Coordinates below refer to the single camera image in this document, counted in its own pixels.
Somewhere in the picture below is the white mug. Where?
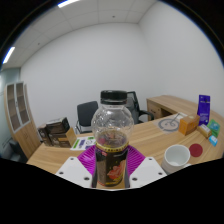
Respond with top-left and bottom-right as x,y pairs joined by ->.
161,144 -> 192,175

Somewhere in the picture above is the purple pouch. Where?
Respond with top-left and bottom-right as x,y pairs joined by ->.
196,94 -> 212,126

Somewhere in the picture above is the black mesh office chair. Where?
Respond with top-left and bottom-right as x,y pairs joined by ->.
125,90 -> 156,125

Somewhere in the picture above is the ceiling light strip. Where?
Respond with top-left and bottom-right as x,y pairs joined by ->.
2,46 -> 16,65
57,0 -> 81,9

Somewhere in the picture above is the brown and black box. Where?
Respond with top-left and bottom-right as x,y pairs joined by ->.
48,127 -> 78,149

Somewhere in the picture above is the green flat box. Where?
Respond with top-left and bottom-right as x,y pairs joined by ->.
206,119 -> 221,138

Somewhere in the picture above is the green and purple leaflet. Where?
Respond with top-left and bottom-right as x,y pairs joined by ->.
69,135 -> 97,152

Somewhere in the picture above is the dark armchair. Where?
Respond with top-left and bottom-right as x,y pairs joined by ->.
6,138 -> 29,163

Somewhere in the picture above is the wooden cabinet with glass doors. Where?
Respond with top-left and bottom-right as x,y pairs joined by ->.
3,81 -> 42,159

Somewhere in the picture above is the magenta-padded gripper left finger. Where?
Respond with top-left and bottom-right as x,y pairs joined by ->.
54,144 -> 98,189

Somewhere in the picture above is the flat round red coaster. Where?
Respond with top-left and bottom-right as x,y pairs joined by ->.
188,143 -> 204,158

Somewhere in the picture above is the clear bottle with dark label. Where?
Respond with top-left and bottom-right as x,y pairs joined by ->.
90,89 -> 135,190

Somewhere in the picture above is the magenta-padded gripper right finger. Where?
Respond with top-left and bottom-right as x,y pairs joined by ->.
126,144 -> 168,189

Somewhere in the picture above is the small tan packet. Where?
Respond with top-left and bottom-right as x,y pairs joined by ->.
196,123 -> 213,140

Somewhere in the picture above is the orange-brown box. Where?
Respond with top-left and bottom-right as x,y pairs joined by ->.
178,114 -> 201,136

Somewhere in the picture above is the wooden side desk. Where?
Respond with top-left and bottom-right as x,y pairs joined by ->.
146,94 -> 201,122

